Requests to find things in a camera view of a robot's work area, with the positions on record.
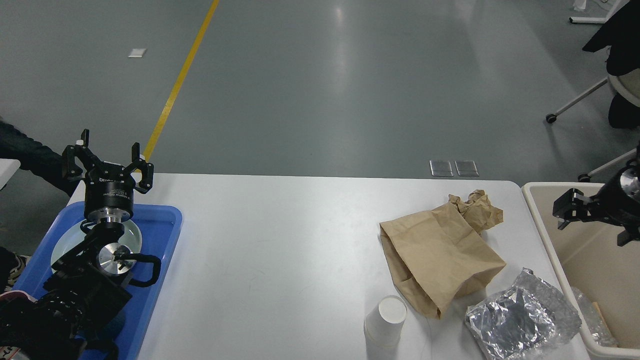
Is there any silver floor plate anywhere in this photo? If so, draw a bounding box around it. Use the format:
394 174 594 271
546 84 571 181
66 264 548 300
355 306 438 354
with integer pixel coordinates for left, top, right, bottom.
429 160 454 177
454 161 480 177

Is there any pink mug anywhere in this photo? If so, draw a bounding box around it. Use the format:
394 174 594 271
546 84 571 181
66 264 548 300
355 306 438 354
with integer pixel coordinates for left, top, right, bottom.
0 290 37 313

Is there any beige plastic bin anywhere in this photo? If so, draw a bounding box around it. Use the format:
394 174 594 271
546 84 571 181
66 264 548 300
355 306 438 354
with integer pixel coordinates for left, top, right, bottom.
522 182 640 360

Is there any seated person beige sweater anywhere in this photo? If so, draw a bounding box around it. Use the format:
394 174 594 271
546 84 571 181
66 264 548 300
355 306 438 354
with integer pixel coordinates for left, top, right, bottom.
0 120 79 292

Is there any dark teal mug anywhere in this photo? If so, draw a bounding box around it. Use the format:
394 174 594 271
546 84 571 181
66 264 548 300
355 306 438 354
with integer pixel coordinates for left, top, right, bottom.
93 310 126 342

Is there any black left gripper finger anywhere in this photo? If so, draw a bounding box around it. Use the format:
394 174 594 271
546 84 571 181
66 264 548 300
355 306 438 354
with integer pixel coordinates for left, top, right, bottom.
121 142 154 194
61 129 103 180

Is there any brown paper ball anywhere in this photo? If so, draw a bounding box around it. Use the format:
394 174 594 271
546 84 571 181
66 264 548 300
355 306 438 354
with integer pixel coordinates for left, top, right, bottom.
448 189 504 235

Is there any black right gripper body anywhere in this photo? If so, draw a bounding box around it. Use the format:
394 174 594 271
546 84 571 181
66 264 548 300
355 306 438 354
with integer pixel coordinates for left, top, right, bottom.
592 180 640 226

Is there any left silver floor plate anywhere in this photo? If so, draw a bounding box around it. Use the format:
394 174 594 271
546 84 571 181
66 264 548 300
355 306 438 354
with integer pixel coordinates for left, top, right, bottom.
429 160 454 177

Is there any white paper cup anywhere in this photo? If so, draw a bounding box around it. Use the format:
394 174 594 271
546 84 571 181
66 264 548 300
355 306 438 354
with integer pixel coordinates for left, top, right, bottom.
363 295 408 347

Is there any white side table corner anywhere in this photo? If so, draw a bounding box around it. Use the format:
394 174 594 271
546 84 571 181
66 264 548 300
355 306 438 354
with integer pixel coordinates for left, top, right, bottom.
0 158 21 190

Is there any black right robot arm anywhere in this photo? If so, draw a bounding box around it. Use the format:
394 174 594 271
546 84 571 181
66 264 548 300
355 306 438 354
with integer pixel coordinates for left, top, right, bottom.
552 154 640 247

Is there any mint green plate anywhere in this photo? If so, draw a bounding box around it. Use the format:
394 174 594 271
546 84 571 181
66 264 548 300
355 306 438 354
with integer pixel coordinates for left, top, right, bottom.
50 219 143 277

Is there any white table leg base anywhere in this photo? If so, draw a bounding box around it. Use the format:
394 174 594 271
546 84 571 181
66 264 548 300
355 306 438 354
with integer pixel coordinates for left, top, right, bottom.
568 0 629 25

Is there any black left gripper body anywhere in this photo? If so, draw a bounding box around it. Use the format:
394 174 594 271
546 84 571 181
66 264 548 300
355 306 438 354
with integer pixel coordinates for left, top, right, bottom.
84 167 135 223

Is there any brown paper bag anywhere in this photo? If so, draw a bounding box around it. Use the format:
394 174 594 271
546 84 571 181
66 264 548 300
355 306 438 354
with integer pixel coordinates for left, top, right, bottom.
380 202 506 319

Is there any office chair with black coat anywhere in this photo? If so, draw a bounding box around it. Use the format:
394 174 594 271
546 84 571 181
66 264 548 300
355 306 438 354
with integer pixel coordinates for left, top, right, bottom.
545 0 640 183

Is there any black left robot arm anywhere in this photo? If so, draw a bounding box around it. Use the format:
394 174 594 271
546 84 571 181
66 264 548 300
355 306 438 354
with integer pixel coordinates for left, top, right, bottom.
1 129 162 360

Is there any silver foil bag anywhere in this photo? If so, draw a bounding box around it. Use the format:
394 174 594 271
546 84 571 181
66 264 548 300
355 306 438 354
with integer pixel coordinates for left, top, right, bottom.
464 268 582 360

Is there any right silver floor plate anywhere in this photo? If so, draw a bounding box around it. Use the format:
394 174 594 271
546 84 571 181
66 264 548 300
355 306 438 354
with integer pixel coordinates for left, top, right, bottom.
454 161 480 177

